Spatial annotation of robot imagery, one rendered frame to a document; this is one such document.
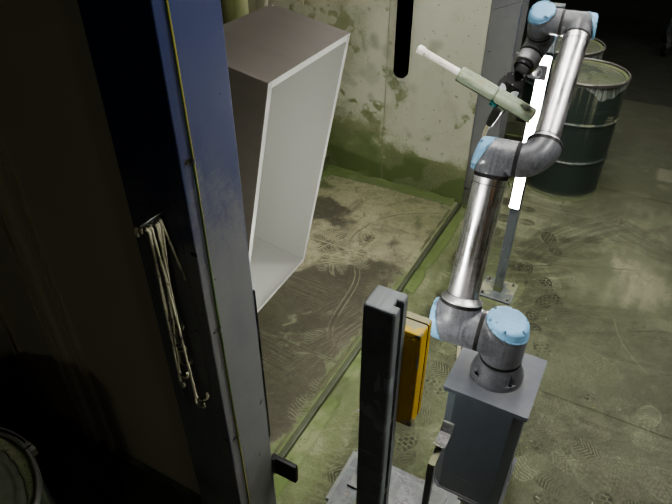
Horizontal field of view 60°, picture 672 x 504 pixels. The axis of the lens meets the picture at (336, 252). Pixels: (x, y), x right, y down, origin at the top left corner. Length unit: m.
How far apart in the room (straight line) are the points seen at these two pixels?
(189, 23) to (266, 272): 1.92
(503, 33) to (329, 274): 1.79
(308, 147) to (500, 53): 1.65
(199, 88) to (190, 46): 0.08
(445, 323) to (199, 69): 1.29
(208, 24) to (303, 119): 1.46
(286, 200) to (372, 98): 1.63
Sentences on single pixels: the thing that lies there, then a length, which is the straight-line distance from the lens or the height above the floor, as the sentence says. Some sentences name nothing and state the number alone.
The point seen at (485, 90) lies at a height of 1.51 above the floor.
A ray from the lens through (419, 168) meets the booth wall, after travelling 4.35.
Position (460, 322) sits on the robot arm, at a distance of 2.09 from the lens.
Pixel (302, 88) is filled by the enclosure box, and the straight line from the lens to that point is 2.55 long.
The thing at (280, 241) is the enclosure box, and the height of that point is 0.54.
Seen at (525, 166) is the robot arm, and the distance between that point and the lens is 1.97.
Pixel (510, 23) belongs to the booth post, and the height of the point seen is 1.32.
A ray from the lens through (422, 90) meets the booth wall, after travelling 4.12.
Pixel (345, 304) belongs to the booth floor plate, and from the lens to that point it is 3.37.
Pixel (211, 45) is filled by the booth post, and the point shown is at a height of 1.94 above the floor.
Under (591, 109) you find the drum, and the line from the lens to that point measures 4.41.
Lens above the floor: 2.28
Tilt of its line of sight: 37 degrees down
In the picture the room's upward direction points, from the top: straight up
